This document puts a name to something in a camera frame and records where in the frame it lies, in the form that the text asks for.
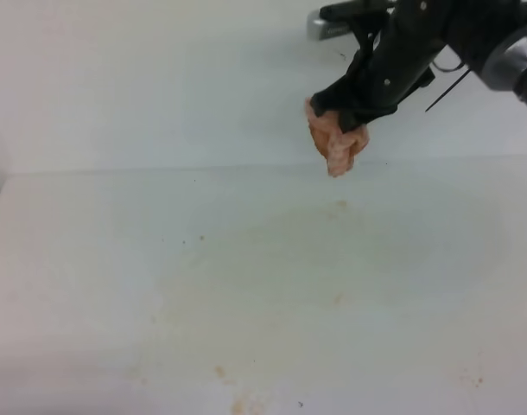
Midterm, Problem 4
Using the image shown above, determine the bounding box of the black cable tie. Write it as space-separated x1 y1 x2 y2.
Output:
425 69 472 112

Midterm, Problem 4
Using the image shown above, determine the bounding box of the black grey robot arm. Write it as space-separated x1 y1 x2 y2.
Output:
307 0 527 132

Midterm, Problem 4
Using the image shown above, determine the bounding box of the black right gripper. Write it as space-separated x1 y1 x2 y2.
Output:
310 1 527 134

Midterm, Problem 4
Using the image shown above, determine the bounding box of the black cable loop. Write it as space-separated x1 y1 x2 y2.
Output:
431 45 467 74

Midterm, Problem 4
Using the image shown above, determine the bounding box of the pink striped stained rag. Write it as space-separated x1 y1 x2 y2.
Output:
304 98 370 177

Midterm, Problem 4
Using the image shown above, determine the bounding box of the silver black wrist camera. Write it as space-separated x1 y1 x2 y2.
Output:
306 0 397 42

